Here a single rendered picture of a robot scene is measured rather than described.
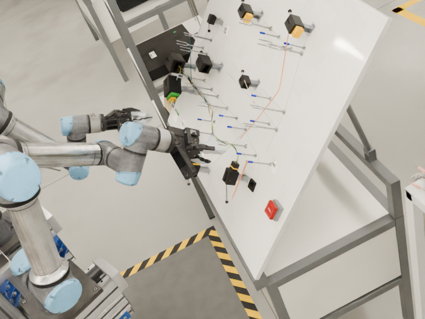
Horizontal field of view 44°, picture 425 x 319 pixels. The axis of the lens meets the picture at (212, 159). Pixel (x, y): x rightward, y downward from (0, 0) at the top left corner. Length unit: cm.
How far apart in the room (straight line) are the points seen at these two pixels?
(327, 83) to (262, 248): 64
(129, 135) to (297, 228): 90
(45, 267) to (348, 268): 120
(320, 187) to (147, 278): 144
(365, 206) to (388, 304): 80
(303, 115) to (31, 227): 94
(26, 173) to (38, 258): 28
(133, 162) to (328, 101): 65
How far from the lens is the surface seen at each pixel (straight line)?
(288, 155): 188
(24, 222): 151
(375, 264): 233
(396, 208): 214
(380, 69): 429
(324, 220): 221
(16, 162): 141
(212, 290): 314
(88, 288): 188
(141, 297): 330
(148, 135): 164
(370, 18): 169
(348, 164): 241
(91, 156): 170
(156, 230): 358
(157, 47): 303
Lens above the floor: 249
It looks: 40 degrees down
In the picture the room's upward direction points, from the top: 23 degrees counter-clockwise
